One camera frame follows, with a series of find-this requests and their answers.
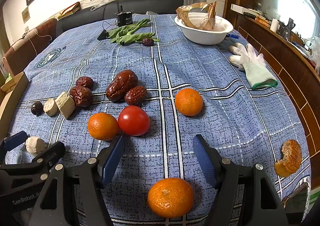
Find wooden cabinet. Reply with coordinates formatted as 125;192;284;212
224;0;320;161

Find white flat box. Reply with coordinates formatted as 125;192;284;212
230;4;263;16

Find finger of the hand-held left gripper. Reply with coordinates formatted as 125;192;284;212
31;141;66;175
0;131;28;153

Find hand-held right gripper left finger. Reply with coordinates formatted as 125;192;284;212
28;135;125;226

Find white work glove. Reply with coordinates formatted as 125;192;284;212
229;42;278;90

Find dark smartphone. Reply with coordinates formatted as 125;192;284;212
281;182;312;216

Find small wall plaque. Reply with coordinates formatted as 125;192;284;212
21;7;31;23

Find wrinkled red date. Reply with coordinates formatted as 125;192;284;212
69;86;94;108
124;86;147;107
75;76;94;90

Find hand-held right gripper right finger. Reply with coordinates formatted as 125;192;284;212
192;134;290;226

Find blue plaid tablecloth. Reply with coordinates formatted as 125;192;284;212
5;14;312;226

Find black electronic device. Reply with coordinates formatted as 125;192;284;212
114;4;135;27

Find red tomato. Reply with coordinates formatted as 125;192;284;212
118;106;151;136

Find brown leather armchair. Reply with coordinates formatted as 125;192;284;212
2;18;58;77

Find dark leather sofa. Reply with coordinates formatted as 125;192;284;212
56;0;186;39

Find clear plastic cups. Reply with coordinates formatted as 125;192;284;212
195;17;227;32

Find orange mandarin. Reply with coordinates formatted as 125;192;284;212
147;177;194;218
87;113;120;141
174;88;203;116

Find large wood block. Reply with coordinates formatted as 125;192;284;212
55;92;76;119

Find white bowl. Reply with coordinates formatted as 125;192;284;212
174;15;234;45

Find small wood block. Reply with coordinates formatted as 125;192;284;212
43;99;59;117

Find small dark round fruit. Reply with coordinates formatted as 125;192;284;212
31;102;43;116

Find green cloth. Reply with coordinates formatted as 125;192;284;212
106;19;160;46

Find translucent plastic bag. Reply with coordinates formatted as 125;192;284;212
305;36;320;73

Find large smooth red date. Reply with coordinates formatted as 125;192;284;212
106;70;139;102

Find red book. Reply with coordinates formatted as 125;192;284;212
57;2;81;20

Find pale round ball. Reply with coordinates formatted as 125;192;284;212
25;136;47;154

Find cardboard box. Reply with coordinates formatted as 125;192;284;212
0;71;29;139

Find brown paper packaging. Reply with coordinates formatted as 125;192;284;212
176;1;217;29

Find bitten brown pastry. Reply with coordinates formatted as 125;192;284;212
274;139;302;178

